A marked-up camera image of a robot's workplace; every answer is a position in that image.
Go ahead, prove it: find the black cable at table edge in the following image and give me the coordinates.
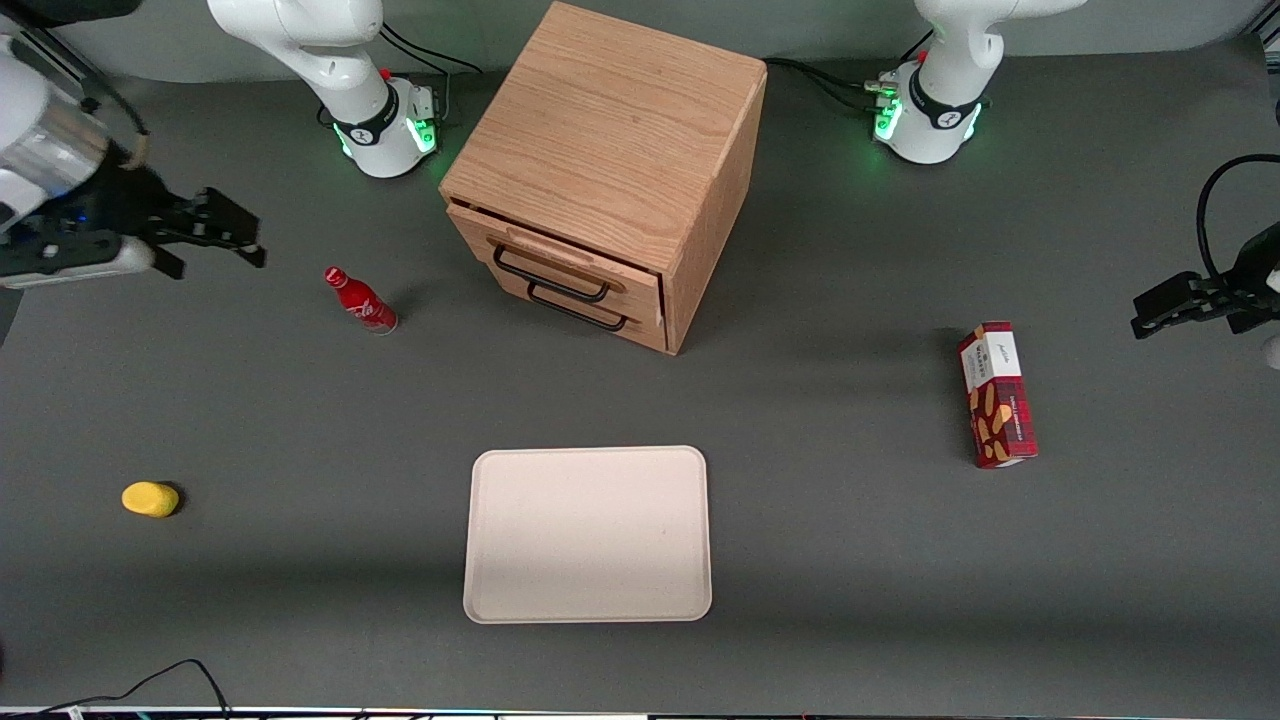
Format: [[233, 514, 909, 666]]
[[0, 658, 233, 720]]

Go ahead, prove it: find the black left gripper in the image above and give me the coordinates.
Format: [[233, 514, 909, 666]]
[[1131, 222, 1280, 340]]

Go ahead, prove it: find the red cookie box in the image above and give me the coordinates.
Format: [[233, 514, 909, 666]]
[[956, 320, 1040, 470]]

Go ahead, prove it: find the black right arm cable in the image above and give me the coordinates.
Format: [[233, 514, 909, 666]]
[[80, 75, 151, 171]]

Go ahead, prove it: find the red cola bottle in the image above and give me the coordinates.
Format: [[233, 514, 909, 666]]
[[323, 265, 399, 336]]

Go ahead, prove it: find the black base cable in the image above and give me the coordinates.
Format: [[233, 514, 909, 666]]
[[765, 57, 886, 113], [383, 12, 483, 77]]

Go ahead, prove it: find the wooden drawer with handle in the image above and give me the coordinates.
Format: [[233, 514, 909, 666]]
[[446, 200, 664, 323], [492, 262, 669, 355]]

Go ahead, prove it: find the black metal drawer handle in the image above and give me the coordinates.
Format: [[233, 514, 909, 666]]
[[492, 245, 612, 305], [527, 282, 632, 333]]

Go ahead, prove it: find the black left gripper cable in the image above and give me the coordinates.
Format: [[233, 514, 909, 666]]
[[1195, 153, 1280, 286]]

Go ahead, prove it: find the beige rectangular tray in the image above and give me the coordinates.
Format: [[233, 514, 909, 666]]
[[463, 445, 713, 625]]

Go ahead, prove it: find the yellow lemon-shaped object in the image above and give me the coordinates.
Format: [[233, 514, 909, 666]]
[[121, 481, 182, 519]]

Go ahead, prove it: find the black left base cable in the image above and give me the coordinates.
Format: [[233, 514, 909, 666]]
[[765, 57, 886, 113]]

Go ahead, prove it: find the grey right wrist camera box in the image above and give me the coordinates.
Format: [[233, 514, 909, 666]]
[[0, 232, 158, 291]]

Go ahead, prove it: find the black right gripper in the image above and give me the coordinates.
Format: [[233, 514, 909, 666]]
[[0, 165, 268, 281]]

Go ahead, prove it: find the wooden drawer cabinet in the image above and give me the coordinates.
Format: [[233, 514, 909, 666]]
[[439, 0, 769, 356]]

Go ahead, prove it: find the black right base cable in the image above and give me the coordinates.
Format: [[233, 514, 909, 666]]
[[383, 12, 483, 77]]

